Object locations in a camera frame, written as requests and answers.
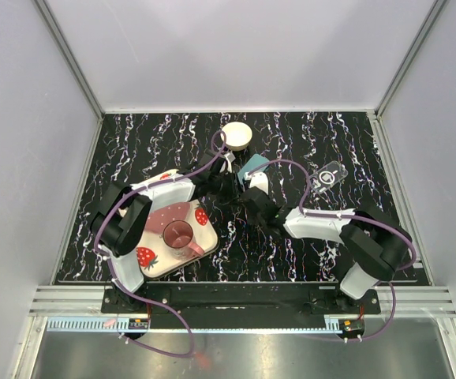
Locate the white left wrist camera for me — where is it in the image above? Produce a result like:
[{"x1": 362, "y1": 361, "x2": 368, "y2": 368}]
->
[{"x1": 223, "y1": 152, "x2": 235, "y2": 173}]

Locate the pink dotted plate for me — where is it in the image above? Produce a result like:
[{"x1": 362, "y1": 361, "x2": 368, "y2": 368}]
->
[{"x1": 144, "y1": 202, "x2": 191, "y2": 235}]

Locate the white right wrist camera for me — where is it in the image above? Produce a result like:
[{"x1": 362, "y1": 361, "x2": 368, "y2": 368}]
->
[{"x1": 246, "y1": 171, "x2": 269, "y2": 195}]

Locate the white strawberry tray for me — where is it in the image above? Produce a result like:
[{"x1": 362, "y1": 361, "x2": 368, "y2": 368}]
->
[{"x1": 132, "y1": 170, "x2": 219, "y2": 280}]

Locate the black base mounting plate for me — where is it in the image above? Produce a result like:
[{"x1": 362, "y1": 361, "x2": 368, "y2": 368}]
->
[{"x1": 100, "y1": 280, "x2": 382, "y2": 317}]

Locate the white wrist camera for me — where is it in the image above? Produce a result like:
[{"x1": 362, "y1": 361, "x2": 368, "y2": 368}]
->
[
  {"x1": 246, "y1": 171, "x2": 269, "y2": 195},
  {"x1": 223, "y1": 152, "x2": 235, "y2": 173}
]

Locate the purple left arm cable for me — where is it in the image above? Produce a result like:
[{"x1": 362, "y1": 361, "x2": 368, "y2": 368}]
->
[{"x1": 93, "y1": 131, "x2": 233, "y2": 358}]

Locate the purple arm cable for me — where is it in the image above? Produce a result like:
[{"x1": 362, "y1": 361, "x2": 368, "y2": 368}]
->
[
  {"x1": 243, "y1": 159, "x2": 417, "y2": 343},
  {"x1": 93, "y1": 131, "x2": 233, "y2": 358}
]

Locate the cream ceramic bowl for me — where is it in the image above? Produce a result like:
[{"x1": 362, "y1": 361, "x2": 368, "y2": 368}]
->
[{"x1": 222, "y1": 122, "x2": 252, "y2": 152}]

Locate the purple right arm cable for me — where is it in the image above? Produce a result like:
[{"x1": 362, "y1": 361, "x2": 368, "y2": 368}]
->
[{"x1": 243, "y1": 159, "x2": 417, "y2": 343}]

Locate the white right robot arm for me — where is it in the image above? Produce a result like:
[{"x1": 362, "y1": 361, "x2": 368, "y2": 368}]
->
[{"x1": 241, "y1": 187, "x2": 417, "y2": 313}]

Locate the phone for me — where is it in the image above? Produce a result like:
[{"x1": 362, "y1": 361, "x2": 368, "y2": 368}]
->
[{"x1": 237, "y1": 154, "x2": 269, "y2": 187}]

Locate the clear transparent phone case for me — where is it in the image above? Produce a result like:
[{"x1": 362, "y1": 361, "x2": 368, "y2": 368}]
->
[{"x1": 309, "y1": 161, "x2": 348, "y2": 194}]

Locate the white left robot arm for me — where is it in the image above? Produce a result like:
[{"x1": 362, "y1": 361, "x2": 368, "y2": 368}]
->
[{"x1": 88, "y1": 151, "x2": 237, "y2": 313}]

